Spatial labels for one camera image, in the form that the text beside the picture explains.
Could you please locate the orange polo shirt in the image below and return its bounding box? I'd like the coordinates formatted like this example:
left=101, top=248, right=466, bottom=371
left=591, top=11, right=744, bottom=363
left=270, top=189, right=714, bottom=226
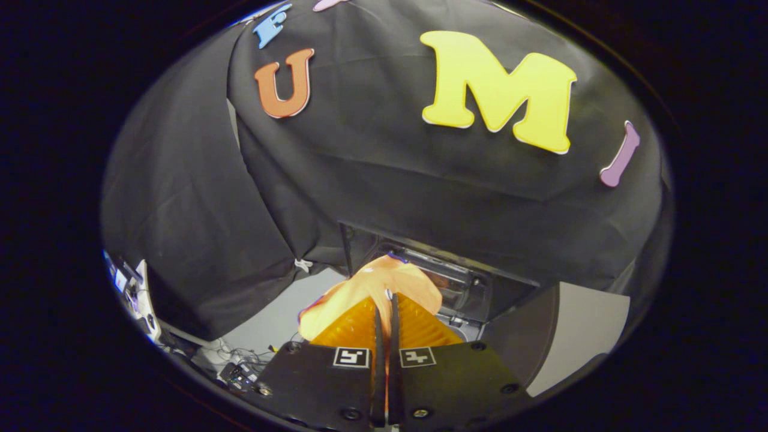
left=298, top=254, right=443, bottom=343

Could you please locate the white and blue equipment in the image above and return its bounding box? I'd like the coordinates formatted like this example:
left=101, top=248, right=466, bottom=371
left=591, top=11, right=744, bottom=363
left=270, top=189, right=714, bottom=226
left=103, top=251, right=164, bottom=346

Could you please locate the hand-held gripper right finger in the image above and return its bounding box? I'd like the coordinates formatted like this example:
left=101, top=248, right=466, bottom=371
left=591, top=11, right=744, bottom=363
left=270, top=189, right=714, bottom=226
left=388, top=293, right=533, bottom=430

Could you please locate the black backdrop cloth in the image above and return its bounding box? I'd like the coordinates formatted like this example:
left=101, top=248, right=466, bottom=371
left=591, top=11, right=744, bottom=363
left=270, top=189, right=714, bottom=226
left=99, top=0, right=674, bottom=343

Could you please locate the tangle of black cables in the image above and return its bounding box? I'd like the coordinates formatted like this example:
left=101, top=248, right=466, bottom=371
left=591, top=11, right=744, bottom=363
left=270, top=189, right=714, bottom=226
left=192, top=339, right=301, bottom=394

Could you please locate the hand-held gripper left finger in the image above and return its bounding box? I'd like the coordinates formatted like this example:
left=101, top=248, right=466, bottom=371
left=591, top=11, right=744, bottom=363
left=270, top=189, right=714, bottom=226
left=254, top=294, right=385, bottom=429

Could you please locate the beige cabinet with dark frame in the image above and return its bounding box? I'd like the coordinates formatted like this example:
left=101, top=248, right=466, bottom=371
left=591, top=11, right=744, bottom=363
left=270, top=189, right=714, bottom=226
left=480, top=281, right=631, bottom=398

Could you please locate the grey washing machine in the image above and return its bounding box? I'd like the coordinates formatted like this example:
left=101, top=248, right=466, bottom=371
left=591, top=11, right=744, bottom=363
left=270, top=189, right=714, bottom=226
left=339, top=221, right=541, bottom=344

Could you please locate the small black electronic device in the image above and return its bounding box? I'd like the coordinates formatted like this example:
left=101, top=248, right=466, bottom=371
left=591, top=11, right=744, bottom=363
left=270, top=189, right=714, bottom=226
left=218, top=361, right=260, bottom=392

